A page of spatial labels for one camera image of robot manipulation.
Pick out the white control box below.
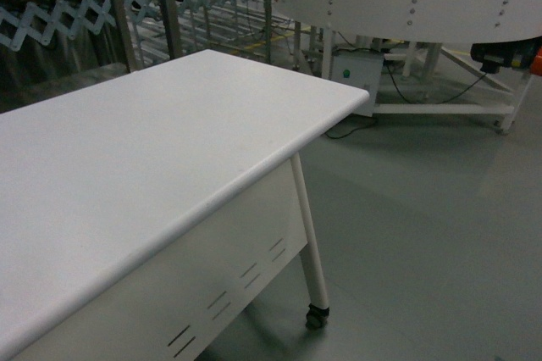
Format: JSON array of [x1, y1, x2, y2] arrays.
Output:
[[330, 49, 384, 117]]

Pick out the expandable roller conveyor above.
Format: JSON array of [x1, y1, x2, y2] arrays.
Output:
[[1, 0, 294, 65]]

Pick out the white round conveyor table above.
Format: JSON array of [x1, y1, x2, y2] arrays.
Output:
[[276, 0, 541, 131]]

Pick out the black conveyor motor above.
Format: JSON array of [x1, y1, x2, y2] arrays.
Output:
[[470, 36, 541, 74]]

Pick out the orange motor guard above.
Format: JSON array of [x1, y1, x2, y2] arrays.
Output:
[[530, 51, 542, 76]]

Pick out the black power cable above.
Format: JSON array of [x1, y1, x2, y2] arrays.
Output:
[[324, 62, 488, 140]]

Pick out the white table frame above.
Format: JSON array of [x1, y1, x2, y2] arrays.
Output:
[[1, 156, 329, 360]]

